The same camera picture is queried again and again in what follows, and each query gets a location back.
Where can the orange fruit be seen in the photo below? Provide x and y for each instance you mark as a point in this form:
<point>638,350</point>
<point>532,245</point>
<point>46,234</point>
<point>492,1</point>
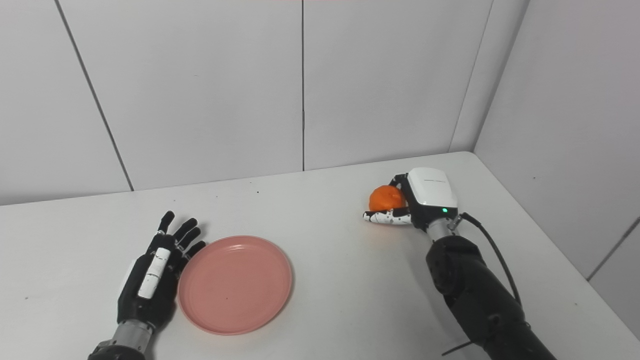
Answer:
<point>385,198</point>

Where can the pink round plate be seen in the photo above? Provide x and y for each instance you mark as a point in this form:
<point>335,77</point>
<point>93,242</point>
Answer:
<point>235,285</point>

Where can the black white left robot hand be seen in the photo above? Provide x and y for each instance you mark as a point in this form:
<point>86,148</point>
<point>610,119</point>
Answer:
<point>150,295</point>

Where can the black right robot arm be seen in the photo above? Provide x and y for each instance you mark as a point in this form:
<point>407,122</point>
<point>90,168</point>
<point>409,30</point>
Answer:
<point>480,295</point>

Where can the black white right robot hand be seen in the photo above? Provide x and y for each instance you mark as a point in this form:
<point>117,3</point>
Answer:
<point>430,192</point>

